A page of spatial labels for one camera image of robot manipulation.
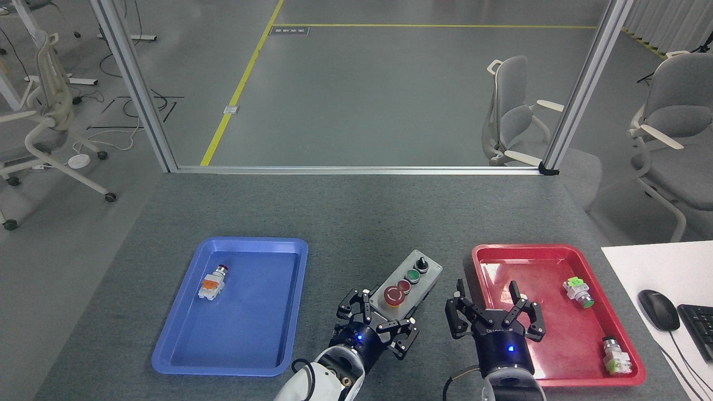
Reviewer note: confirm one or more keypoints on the grey office chair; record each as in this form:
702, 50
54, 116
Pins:
509, 111
677, 111

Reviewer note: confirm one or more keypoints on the red plastic tray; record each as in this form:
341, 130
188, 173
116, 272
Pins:
557, 334

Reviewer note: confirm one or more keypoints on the silver push button green block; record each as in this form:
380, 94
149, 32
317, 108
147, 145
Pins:
615, 356

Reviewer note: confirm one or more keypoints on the blue plastic tray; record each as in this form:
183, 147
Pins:
250, 312

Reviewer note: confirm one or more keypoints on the white curtain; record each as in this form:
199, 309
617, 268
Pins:
674, 22

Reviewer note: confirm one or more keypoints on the silver floor socket plate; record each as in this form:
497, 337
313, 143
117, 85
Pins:
232, 109

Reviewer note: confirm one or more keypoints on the black keyboard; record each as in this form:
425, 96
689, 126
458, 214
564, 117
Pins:
699, 331

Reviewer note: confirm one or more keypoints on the white round floor device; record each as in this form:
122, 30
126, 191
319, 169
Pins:
79, 161

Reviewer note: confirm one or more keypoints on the silver aluminium rail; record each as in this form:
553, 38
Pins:
356, 169

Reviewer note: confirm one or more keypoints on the white mesh office chair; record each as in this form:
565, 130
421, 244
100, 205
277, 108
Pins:
53, 111

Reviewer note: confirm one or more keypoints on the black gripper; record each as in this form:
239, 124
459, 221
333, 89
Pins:
501, 345
359, 342

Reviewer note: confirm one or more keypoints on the red push button orange block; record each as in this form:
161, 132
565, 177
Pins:
211, 284

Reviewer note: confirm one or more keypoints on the black computer mouse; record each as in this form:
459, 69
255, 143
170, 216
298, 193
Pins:
658, 309

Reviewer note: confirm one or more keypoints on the green push button switch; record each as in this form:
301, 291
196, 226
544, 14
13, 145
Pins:
576, 291

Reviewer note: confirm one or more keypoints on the silver aluminium post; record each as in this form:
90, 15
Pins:
136, 89
585, 89

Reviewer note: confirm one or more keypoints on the white desk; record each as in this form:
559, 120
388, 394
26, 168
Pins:
657, 267

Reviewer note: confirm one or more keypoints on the grey control box with buttons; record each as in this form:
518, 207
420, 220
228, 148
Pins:
415, 275

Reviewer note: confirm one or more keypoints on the dark floor label plate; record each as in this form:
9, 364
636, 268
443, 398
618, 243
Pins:
289, 30

